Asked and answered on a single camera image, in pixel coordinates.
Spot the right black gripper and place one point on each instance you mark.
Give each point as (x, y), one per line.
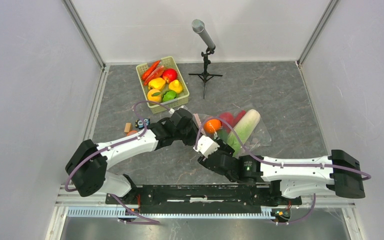
(224, 148)

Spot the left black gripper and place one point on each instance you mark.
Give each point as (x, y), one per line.
(191, 140)

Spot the fake green avocado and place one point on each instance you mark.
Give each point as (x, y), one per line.
(223, 135)

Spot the clear zip top bag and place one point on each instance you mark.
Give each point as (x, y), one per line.
(259, 138)

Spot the fake napa cabbage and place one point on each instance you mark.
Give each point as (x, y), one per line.
(243, 130)

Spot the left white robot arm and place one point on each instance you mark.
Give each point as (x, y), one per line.
(88, 167)

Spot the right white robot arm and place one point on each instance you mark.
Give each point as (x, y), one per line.
(338, 173)

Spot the fake orange with leaf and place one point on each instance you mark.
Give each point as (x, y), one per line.
(154, 96)

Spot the fake yellow pear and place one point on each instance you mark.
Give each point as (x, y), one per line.
(176, 86)

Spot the fake red pepper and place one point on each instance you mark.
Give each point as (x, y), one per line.
(231, 119)

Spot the fake yellow pepper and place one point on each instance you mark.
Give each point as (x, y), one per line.
(157, 83)

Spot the fake red apple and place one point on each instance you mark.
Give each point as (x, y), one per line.
(169, 75)

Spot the fake red chili bag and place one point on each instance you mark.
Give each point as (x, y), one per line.
(154, 74)

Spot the fake carrot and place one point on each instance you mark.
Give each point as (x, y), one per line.
(146, 74)

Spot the blue owl toy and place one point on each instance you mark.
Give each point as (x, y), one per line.
(141, 124)

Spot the orange half slice toy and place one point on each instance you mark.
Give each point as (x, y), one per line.
(132, 132)

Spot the green plastic basket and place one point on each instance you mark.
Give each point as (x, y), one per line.
(182, 99)

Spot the small wooden block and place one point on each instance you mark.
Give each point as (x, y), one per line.
(127, 128)

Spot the black microphone tripod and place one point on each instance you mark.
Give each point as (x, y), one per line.
(205, 76)

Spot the grey microphone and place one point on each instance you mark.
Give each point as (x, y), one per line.
(199, 28)

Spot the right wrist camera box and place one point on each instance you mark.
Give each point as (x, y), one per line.
(207, 145)

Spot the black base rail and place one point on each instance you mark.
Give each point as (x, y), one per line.
(205, 199)

